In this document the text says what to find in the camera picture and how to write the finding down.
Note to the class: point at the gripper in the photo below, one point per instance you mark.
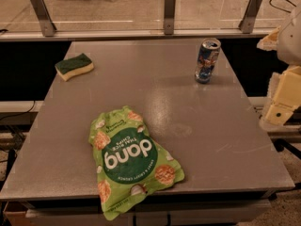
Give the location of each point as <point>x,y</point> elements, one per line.
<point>291,41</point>

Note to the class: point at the green and yellow sponge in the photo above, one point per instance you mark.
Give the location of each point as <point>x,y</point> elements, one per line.
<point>74,66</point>

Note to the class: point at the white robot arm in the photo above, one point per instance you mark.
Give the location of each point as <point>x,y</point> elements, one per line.
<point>289,43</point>

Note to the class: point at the blue drink can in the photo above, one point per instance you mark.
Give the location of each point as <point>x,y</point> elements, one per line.
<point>207,56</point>

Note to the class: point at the green Dang chips bag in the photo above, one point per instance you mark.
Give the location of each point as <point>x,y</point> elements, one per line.
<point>130,165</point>

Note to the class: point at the right metal bracket post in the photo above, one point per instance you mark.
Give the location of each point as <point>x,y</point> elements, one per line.
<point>247,24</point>

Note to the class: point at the metal bracket post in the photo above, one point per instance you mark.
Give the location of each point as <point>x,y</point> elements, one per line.
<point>247,24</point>
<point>47,26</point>
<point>169,16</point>

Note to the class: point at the metal rail bar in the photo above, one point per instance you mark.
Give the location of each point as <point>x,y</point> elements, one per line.
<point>133,34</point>

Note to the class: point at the middle metal bracket post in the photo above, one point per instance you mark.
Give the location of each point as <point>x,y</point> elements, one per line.
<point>169,16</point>

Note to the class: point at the left metal bracket post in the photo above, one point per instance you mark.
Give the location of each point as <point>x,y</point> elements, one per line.
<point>47,26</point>

